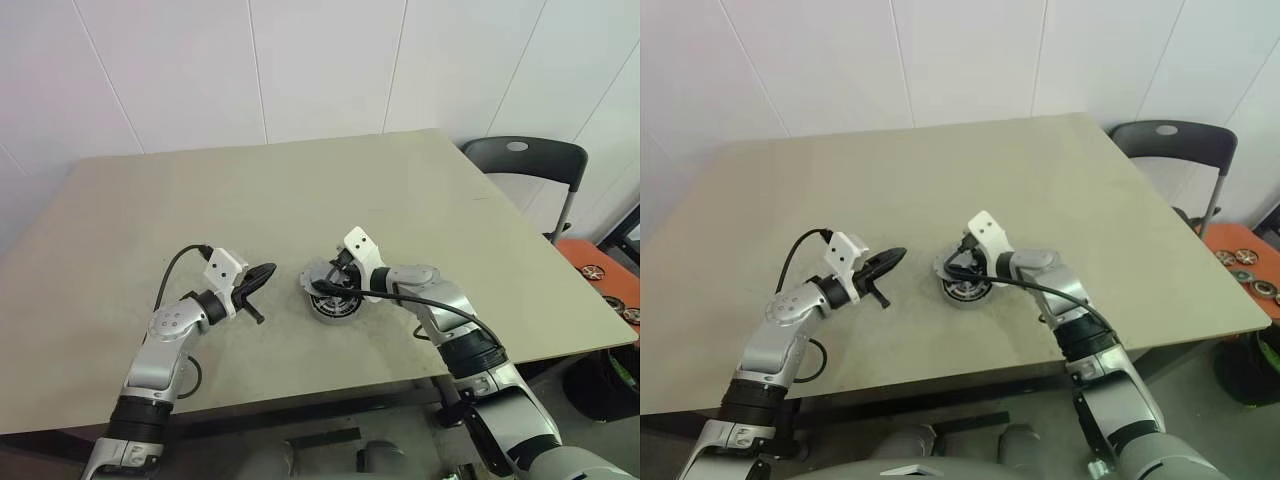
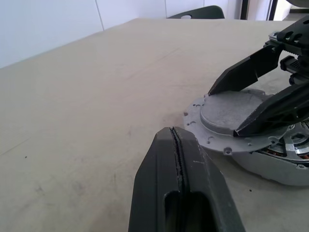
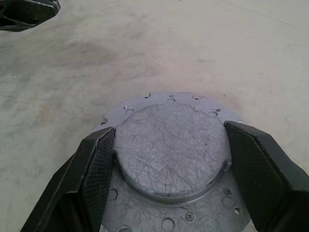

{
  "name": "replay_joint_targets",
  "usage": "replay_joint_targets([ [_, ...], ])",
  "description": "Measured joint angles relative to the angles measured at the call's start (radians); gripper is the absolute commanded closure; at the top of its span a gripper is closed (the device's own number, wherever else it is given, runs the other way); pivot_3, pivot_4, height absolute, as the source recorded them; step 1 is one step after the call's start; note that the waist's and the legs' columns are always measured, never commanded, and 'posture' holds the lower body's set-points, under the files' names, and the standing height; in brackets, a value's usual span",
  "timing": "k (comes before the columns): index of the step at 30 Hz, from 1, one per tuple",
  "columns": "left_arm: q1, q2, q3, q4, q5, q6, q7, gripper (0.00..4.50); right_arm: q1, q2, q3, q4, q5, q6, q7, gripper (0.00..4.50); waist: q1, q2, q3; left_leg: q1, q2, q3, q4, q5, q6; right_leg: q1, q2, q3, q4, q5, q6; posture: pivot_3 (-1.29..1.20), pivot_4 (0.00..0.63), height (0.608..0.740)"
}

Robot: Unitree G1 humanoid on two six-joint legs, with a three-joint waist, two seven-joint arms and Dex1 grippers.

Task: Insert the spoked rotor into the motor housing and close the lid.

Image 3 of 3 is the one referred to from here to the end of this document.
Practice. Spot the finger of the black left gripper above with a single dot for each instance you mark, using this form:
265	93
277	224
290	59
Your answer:
29	13

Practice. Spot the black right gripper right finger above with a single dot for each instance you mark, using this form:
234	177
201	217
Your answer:
265	181

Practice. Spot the silver round cover plate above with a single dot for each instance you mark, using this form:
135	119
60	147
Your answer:
169	145

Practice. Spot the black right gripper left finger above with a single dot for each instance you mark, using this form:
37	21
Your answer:
79	181

